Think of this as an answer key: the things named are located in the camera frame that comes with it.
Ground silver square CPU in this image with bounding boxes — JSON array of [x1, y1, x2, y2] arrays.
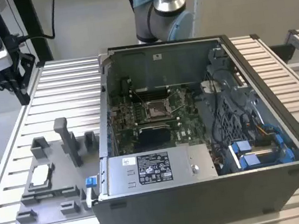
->
[[27, 164, 55, 189]]

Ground black RAM slot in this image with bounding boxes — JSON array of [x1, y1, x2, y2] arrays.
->
[[132, 85, 170, 99]]

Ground CPU socket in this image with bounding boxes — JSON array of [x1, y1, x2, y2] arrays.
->
[[144, 98, 173, 123]]

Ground grey parts rack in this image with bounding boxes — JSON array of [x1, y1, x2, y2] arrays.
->
[[2, 112, 110, 224]]

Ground thin metal locking lever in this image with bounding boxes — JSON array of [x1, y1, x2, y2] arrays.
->
[[170, 100, 189, 113], [133, 89, 146, 105]]

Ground hard disk in blue carrier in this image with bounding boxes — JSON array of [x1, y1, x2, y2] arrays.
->
[[82, 175, 101, 209]]

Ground silver power supply unit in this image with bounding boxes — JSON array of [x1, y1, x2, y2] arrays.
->
[[101, 142, 220, 197]]

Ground black fan shroud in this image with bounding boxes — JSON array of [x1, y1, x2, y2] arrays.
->
[[136, 124, 174, 150]]

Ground black power supply label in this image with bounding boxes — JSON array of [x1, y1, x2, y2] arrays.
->
[[135, 150, 173, 185]]

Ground green motherboard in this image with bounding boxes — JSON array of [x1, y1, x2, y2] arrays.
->
[[108, 82, 211, 157]]

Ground black plastic drive cage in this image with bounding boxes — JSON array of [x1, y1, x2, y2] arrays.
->
[[192, 57, 268, 150]]

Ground open black PC case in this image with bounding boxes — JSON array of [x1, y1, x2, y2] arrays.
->
[[73, 24, 299, 224]]

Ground blue disk carrier in bay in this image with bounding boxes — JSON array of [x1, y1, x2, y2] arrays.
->
[[236, 146, 296, 171], [229, 132, 285, 155]]

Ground black upright frame post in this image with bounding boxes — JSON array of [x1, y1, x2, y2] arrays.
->
[[12, 0, 54, 65]]

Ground black camera cable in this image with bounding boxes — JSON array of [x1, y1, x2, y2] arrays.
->
[[6, 0, 61, 45]]

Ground silver metal bracket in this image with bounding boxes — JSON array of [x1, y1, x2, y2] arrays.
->
[[199, 79, 223, 95]]

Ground white upright post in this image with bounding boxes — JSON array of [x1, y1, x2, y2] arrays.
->
[[189, 0, 212, 38]]

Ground orange and yellow wires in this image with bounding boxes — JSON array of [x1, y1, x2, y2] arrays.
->
[[257, 123, 269, 137]]

